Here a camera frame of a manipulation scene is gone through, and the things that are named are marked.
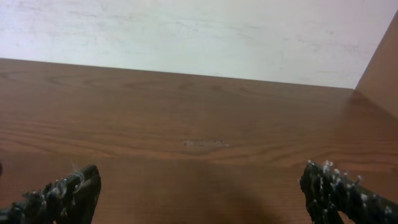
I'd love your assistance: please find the wooden side panel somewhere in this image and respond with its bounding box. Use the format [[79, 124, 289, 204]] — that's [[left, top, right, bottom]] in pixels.
[[355, 15, 398, 117]]

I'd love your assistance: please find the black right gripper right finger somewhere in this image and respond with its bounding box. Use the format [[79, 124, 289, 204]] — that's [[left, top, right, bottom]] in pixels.
[[299, 160, 397, 224]]

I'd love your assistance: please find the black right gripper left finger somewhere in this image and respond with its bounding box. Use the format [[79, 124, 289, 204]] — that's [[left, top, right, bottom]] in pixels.
[[1, 165, 101, 224]]

